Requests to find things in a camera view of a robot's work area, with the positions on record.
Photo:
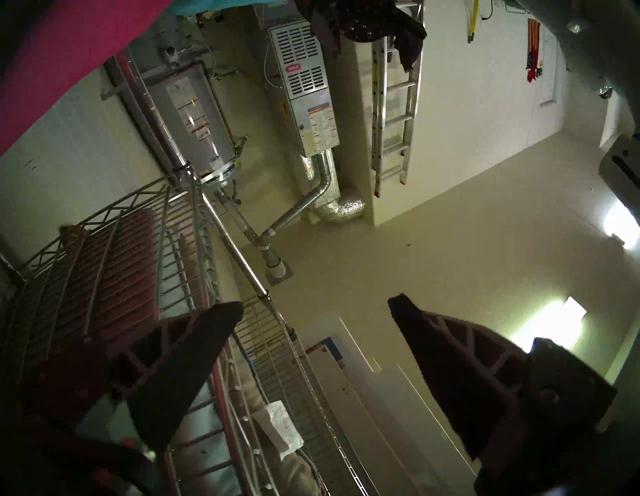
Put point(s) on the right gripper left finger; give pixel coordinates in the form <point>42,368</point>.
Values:
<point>165,380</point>

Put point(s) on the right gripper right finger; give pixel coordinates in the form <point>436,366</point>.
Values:
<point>475,385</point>

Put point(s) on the white pink flamingo pillow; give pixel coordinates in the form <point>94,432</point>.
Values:
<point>60,50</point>

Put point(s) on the white cushion care label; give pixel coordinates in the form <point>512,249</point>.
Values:
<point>280,430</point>

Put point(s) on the teal cushion with ties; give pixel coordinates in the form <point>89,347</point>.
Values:
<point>220,4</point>

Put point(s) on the fluorescent ceiling light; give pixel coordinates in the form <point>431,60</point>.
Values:
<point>550,325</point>
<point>620,225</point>

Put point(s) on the white panel door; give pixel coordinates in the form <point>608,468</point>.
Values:
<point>380,425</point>

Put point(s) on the grey metal flue pipe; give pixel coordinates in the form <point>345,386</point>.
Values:
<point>295,215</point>

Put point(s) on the grey water heater tank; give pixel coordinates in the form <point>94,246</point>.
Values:
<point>192,120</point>

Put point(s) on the white slotted housing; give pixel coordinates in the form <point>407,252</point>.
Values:
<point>622,162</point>

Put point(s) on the aluminium ladder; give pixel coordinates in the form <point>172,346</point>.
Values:
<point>395,120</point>

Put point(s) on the grey furnace unit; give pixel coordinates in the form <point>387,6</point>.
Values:
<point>305,90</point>

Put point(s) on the white plain door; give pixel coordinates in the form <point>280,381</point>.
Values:
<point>547,70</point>

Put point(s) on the red striped hanging flag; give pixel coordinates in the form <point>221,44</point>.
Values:
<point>534,45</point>

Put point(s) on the black hanging cloth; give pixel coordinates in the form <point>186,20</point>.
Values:
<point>370,20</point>

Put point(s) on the silver foil duct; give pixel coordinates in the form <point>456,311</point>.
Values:
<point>345,207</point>

